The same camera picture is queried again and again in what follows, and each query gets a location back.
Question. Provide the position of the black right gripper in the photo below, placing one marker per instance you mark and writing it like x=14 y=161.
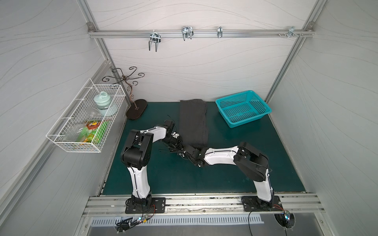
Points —
x=189 y=152

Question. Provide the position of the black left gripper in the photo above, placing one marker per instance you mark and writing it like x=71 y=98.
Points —
x=174 y=141

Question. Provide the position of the dark grey long pants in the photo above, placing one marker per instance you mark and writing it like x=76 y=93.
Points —
x=193 y=123

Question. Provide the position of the dark oval stand base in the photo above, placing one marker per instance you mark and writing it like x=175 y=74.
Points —
x=136 y=109

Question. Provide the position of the teal plastic mesh basket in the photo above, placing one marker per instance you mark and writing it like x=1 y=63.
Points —
x=242 y=108

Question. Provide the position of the white vent strip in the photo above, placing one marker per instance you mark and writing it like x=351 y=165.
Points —
x=184 y=220

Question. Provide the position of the green snack packet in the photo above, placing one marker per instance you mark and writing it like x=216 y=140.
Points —
x=93 y=132

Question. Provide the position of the ornate metal hook stand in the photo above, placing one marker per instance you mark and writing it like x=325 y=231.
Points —
x=130 y=80

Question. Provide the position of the pale green lidded jar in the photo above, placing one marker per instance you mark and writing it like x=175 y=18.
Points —
x=105 y=104

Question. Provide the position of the double metal hook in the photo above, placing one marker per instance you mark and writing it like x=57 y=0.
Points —
x=155 y=39

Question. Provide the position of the curved metal hook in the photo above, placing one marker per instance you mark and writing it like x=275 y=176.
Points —
x=187 y=32

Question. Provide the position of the small metal hook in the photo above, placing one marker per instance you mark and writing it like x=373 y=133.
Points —
x=219 y=32

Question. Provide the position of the white wire wall basket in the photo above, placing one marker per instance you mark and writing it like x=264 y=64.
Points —
x=82 y=109

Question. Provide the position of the aluminium top rail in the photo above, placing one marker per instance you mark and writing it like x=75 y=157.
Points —
x=198 y=33

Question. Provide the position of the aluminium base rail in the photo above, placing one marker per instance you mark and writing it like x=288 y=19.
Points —
x=202 y=204

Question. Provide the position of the metal bracket hook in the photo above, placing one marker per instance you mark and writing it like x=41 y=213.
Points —
x=291 y=33

